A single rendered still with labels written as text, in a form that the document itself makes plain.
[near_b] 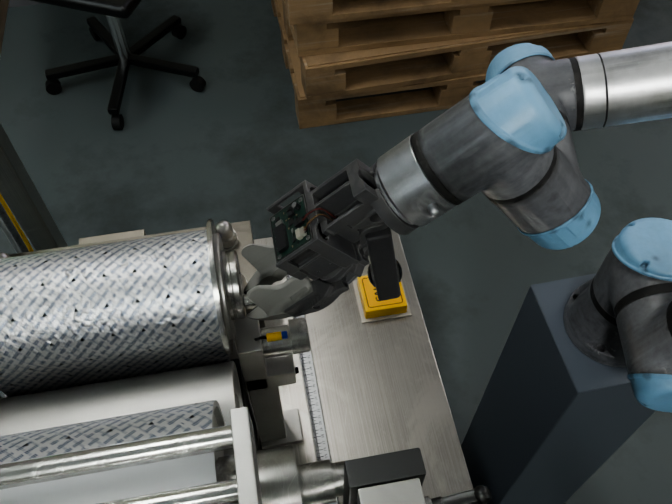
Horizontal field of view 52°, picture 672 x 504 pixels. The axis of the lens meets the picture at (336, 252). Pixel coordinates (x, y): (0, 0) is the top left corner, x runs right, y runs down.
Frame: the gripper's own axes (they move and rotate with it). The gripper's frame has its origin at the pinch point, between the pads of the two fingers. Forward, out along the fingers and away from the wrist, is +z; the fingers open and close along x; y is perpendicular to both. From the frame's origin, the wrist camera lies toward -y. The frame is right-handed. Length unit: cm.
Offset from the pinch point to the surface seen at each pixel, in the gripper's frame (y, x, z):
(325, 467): 5.9, 22.2, -9.3
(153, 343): 8.4, 4.0, 7.5
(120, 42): -54, -192, 100
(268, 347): -4.6, 2.5, 3.8
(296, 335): -5.9, 2.2, 0.6
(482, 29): -128, -155, -10
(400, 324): -40.0, -12.8, 6.1
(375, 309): -35.7, -14.9, 7.4
